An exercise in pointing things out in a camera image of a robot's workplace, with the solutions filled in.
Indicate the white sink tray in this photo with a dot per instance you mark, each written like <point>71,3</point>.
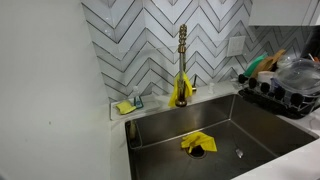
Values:
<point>150,106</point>

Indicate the clear soap bottle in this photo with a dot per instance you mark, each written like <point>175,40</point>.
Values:
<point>137,98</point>

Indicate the yellow cloth draped over faucet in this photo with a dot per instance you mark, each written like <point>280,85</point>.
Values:
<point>187,88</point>

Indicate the gold spring kitchen faucet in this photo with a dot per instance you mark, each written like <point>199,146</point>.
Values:
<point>181,60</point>

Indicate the yellow kitchen sponge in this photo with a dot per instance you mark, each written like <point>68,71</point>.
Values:
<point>125,107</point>

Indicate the metal sink caddy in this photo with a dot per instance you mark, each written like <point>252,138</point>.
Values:
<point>134,133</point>

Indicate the small white dispenser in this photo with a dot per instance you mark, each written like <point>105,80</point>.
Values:
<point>211,88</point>

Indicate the crumpled yellow cloth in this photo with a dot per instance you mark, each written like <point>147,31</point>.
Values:
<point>203,141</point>

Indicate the stainless steel sink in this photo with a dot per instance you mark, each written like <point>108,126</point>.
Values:
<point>216,133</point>

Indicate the black sink drain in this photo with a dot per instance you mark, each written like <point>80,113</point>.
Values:
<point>196,152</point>

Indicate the small clear glass piece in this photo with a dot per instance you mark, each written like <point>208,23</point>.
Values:
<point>239,153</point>

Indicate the round wooden lid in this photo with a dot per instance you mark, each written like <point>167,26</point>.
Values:
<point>261,66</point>
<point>277,56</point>

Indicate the white bowl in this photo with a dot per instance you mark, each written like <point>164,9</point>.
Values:
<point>265,77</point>

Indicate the metal dish rack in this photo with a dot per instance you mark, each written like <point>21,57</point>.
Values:
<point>276,100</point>

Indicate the clear plastic container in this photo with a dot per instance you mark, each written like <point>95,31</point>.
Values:
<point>301,76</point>

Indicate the white upper cabinet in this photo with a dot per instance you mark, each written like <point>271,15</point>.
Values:
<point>283,11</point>

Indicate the orange spatula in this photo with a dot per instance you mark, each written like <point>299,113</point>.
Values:
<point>313,57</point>

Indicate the white wall outlet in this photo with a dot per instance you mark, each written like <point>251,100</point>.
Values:
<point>236,46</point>

